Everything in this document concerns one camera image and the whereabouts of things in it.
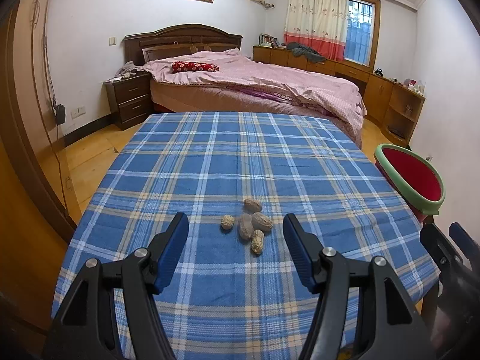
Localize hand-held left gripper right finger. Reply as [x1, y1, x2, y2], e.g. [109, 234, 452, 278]
[283, 214, 437, 360]

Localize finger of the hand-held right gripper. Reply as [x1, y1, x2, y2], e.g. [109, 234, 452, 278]
[449, 222, 480, 259]
[420, 223, 467, 271]

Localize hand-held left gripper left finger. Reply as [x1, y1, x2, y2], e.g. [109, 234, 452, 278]
[41, 212, 189, 360]

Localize green rimmed red bin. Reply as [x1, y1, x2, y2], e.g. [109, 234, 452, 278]
[374, 143, 446, 224]

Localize blue plaid cloth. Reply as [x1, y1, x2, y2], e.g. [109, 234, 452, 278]
[50, 110, 441, 360]

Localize dark wooden nightstand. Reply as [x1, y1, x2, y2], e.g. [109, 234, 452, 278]
[104, 72, 152, 131]

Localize small bottles and jars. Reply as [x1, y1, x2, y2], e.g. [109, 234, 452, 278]
[403, 79, 426, 96]

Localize light wooden cabinet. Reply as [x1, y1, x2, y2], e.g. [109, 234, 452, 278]
[252, 45, 426, 147]

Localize pink blanket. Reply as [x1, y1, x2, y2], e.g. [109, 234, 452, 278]
[142, 48, 367, 147]

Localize red floral pillow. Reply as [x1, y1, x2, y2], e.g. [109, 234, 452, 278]
[171, 61, 220, 74]

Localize grey cloth on nightstand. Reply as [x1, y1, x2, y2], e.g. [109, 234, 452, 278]
[114, 61, 145, 79]

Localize grey clothes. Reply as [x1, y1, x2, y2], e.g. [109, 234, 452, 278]
[287, 42, 327, 63]

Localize brown wooden wardrobe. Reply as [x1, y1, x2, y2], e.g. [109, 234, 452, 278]
[0, 0, 79, 346]

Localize dark wooden bed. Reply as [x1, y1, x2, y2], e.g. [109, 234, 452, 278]
[124, 23, 367, 149]

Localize window with bars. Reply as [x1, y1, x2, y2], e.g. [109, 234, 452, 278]
[345, 0, 378, 65]

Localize cream and red curtain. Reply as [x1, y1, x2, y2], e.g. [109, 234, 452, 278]
[284, 0, 350, 61]

